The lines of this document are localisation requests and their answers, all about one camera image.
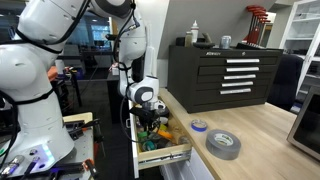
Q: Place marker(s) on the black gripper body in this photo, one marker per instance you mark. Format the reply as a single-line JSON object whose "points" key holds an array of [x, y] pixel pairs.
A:
{"points": [[146, 116]]}

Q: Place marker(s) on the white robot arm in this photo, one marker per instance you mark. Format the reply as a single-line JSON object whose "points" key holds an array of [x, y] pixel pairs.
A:
{"points": [[33, 83]]}

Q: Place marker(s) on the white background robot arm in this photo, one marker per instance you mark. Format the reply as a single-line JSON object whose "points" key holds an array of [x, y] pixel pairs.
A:
{"points": [[60, 66]]}

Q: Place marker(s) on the yellow tape roll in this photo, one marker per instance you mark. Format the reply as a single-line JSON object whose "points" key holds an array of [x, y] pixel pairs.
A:
{"points": [[163, 127]]}

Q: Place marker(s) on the white tape roll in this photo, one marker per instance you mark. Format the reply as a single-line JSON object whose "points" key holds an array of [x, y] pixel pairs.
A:
{"points": [[164, 120]]}

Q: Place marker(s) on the dark gray tape roll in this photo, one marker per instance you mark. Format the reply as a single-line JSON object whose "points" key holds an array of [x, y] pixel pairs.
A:
{"points": [[155, 138]]}

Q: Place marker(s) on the orange tape roll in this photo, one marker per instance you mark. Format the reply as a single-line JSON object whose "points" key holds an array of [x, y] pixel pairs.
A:
{"points": [[165, 135]]}

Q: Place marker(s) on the teal tape roll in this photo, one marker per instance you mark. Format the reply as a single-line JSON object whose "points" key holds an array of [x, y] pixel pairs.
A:
{"points": [[148, 146]]}

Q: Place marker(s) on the small black tape roll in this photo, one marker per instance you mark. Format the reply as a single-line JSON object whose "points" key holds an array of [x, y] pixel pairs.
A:
{"points": [[162, 144]]}

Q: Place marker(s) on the clear tape roll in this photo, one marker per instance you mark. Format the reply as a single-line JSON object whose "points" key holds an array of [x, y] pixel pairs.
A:
{"points": [[180, 140]]}

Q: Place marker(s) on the wooden drawer with white front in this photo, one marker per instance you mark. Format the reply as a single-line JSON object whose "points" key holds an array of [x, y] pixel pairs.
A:
{"points": [[156, 156]]}

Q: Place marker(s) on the blue masking tape roll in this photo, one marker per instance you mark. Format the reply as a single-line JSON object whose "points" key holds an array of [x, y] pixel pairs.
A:
{"points": [[199, 128]]}

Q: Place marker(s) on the white drawer cabinet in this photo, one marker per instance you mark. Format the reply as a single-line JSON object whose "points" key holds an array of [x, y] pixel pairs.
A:
{"points": [[186, 168]]}

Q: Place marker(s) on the black metal tool chest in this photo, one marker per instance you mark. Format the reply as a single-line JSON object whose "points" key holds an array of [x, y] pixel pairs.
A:
{"points": [[186, 83]]}

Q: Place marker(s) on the pink and white box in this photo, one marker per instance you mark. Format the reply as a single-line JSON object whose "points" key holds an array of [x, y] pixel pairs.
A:
{"points": [[114, 70]]}

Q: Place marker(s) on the black clamp tool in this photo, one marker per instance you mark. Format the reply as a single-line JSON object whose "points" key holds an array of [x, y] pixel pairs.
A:
{"points": [[80, 128]]}

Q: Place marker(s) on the black container on chest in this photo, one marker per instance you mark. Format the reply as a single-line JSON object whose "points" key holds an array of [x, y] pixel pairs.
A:
{"points": [[180, 41]]}

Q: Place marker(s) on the gray bottle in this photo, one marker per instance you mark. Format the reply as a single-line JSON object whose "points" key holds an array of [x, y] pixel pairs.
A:
{"points": [[188, 39]]}

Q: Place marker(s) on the black tool on chest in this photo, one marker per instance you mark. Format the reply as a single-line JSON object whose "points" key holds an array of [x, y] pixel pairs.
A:
{"points": [[204, 43]]}

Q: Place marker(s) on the white squeeze bottle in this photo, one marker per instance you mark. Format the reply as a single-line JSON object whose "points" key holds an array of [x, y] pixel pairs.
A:
{"points": [[194, 31]]}

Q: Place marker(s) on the orange object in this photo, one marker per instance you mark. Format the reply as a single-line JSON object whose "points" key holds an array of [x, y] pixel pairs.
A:
{"points": [[51, 74]]}

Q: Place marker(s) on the silver metal can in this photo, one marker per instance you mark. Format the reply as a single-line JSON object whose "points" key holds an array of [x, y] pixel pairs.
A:
{"points": [[225, 42]]}

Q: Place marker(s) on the black office chair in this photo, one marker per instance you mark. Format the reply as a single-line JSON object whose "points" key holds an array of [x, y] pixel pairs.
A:
{"points": [[285, 83]]}

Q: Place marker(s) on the white glass door cabinet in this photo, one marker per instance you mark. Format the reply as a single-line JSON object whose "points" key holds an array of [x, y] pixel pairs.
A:
{"points": [[300, 30]]}

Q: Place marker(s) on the black pedestal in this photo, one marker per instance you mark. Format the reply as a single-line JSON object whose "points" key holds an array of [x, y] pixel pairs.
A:
{"points": [[115, 100]]}

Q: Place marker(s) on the gray duct tape roll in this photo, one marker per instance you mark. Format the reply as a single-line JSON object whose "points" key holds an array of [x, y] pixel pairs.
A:
{"points": [[216, 150]]}

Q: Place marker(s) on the black background camera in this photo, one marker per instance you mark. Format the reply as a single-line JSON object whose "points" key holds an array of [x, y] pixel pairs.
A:
{"points": [[110, 36]]}

